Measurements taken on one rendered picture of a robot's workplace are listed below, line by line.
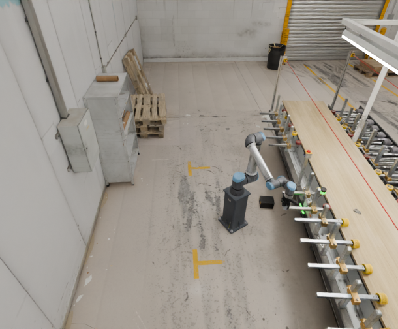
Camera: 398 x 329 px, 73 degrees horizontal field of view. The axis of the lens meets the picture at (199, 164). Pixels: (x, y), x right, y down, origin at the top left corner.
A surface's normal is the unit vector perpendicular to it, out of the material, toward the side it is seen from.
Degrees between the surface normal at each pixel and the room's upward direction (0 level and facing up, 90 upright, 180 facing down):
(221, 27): 90
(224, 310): 0
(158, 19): 90
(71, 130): 90
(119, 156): 90
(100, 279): 0
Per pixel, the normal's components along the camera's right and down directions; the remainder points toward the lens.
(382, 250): 0.01, -0.79
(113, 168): 0.07, 0.61
